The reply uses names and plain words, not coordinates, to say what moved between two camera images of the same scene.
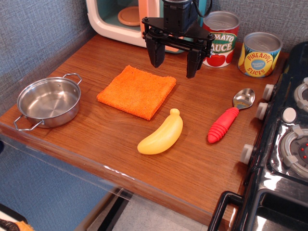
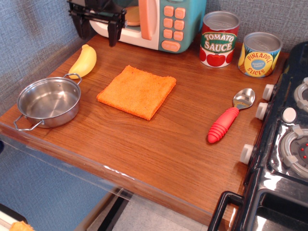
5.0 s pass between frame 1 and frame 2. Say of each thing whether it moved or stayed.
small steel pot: stayed
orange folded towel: stayed
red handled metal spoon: stayed
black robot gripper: moved
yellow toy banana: moved
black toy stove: stayed
